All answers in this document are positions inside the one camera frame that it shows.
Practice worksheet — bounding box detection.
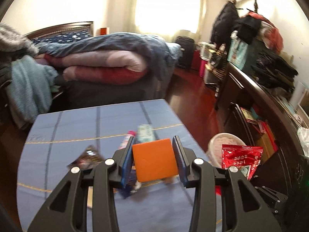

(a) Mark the clear plastic container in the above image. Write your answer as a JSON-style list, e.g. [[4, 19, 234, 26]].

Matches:
[[200, 42, 218, 61]]

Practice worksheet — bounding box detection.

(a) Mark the navy star-printed pillow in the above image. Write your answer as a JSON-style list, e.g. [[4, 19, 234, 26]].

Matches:
[[31, 30, 92, 46]]

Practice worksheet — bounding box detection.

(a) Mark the row of books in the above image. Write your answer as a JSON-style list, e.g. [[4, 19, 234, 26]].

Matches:
[[239, 106, 276, 151]]

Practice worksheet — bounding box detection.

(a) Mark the grey fuzzy garment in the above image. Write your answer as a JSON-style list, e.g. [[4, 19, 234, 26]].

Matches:
[[0, 23, 39, 59]]

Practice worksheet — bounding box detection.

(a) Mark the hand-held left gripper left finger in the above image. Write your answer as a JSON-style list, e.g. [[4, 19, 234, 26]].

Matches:
[[27, 136, 136, 232]]

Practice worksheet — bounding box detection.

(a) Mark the black bag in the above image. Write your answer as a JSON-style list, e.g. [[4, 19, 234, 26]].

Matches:
[[235, 15, 262, 44]]

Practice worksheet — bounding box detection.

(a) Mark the dark wooden dresser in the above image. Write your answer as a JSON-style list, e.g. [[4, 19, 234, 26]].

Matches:
[[214, 60, 309, 199]]

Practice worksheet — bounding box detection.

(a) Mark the black jacket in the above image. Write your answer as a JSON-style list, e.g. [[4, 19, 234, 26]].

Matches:
[[0, 59, 13, 89]]

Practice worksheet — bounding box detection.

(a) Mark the pink suitcase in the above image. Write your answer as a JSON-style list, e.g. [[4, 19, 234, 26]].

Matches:
[[199, 57, 208, 78]]

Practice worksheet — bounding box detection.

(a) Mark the teal printed bag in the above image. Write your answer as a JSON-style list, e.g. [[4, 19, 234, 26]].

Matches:
[[227, 37, 249, 69]]

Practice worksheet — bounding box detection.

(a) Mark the red snack packet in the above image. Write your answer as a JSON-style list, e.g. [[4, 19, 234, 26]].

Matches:
[[215, 144, 264, 196]]

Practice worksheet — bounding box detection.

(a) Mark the blue checked tablecloth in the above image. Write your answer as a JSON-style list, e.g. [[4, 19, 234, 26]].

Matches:
[[17, 99, 222, 232]]

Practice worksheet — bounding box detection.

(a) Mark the red clothing pile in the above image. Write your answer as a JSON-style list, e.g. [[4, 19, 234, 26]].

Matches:
[[249, 12, 284, 54]]

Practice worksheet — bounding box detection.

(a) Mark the stack of dark folded clothes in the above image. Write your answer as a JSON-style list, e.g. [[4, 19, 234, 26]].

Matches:
[[251, 50, 299, 90]]

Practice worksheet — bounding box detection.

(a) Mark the white pink trash bin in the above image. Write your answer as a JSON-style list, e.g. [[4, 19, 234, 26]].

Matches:
[[207, 132, 247, 168]]

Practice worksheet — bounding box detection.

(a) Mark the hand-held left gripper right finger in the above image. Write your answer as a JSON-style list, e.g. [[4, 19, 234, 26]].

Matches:
[[172, 135, 282, 232]]

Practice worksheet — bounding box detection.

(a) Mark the dark snack wrapper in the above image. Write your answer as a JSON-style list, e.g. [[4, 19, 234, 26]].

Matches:
[[67, 145, 105, 172]]

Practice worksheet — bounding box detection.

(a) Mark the hanging black coat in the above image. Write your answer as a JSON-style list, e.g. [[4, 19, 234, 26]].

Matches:
[[211, 2, 240, 44]]

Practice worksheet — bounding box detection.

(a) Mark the colourful candy tube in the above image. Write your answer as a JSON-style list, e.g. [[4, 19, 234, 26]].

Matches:
[[118, 130, 137, 150]]

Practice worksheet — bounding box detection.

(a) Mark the light blue blanket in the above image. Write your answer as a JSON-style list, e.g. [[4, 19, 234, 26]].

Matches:
[[7, 55, 59, 129]]

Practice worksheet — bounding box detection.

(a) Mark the black suitcase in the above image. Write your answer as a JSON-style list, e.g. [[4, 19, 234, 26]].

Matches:
[[175, 36, 195, 69]]

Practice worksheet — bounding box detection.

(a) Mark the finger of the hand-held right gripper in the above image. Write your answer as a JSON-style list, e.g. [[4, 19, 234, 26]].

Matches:
[[253, 186, 288, 208]]

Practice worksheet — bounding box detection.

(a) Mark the dark wooden headboard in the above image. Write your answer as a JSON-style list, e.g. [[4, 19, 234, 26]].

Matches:
[[25, 21, 94, 39]]

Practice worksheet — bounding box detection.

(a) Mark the blue grey duvet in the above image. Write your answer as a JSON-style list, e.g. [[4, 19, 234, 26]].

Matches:
[[39, 32, 181, 80]]

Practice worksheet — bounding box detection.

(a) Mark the green white packet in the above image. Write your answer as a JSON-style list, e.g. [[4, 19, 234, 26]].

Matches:
[[137, 124, 155, 143]]

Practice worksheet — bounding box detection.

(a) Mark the pink red folded quilt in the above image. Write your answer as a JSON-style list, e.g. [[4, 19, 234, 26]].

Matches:
[[43, 51, 149, 85]]

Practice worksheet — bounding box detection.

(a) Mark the bright curtained window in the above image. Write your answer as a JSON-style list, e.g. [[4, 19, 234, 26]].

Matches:
[[135, 0, 206, 35]]

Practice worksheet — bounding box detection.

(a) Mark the bed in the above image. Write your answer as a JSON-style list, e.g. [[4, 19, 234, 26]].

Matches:
[[60, 42, 182, 113]]

